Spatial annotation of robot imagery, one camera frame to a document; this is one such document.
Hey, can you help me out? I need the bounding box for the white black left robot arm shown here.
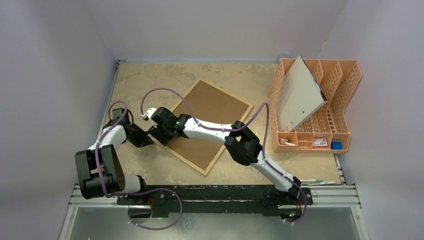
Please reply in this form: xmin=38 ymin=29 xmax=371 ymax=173
xmin=74 ymin=108 xmax=154 ymax=205

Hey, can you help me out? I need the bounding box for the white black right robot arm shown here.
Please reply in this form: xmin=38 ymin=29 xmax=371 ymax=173
xmin=141 ymin=107 xmax=306 ymax=204

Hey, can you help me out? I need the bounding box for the small red white box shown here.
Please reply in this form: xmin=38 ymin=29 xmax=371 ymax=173
xmin=312 ymin=138 xmax=328 ymax=148

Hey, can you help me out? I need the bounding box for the orange plastic desk organizer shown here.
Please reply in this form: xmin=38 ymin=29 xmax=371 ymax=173
xmin=267 ymin=55 xmax=362 ymax=154

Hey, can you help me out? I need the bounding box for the blue small block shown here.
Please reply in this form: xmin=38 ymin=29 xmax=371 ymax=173
xmin=330 ymin=141 xmax=343 ymax=150

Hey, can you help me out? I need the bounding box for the grey white board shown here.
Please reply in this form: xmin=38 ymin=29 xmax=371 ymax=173
xmin=275 ymin=55 xmax=328 ymax=132

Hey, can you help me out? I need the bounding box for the light wooden picture frame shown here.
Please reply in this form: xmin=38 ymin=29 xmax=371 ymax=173
xmin=158 ymin=77 xmax=255 ymax=177

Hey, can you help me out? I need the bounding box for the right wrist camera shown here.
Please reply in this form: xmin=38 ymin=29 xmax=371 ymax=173
xmin=140 ymin=107 xmax=158 ymax=128

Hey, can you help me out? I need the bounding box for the green capped marker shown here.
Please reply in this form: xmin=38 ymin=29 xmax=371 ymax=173
xmin=301 ymin=178 xmax=323 ymax=184

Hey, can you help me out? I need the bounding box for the aluminium rail base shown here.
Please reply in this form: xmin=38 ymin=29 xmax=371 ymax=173
xmin=68 ymin=185 xmax=361 ymax=220

